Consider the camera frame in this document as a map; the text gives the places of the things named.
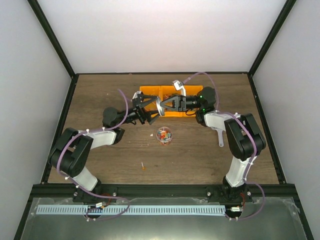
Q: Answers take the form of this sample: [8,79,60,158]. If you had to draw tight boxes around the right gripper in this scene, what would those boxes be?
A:
[160,95,203,113]

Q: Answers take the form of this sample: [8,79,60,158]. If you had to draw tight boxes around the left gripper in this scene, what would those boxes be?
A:
[117,93,163,126]

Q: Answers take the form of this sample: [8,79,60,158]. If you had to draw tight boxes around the white jar lid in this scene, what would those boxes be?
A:
[155,96,165,117]

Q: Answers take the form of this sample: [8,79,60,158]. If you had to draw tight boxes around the clear plastic jar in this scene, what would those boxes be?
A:
[156,126,173,146]

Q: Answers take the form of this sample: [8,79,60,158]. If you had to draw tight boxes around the white slotted scoop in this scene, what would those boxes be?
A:
[211,127,225,148]

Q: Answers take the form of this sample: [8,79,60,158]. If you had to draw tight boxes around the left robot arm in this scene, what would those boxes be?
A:
[47,91,165,202]

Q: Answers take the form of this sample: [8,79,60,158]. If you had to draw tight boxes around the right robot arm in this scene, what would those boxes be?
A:
[157,87,266,202]

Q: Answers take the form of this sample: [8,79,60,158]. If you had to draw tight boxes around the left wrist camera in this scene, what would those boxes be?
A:
[132,91,142,100]

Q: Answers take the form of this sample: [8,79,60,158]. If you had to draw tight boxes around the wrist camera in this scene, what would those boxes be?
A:
[132,91,142,100]
[172,79,187,96]

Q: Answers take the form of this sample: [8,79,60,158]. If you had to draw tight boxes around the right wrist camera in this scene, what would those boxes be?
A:
[172,79,187,96]

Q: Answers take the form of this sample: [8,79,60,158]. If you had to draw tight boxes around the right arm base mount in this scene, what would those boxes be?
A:
[205,184,252,203]

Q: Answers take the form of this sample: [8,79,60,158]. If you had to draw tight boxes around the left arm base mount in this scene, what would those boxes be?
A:
[72,181,118,204]

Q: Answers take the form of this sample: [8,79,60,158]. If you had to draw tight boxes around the light blue cable duct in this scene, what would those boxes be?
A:
[35,204,226,216]

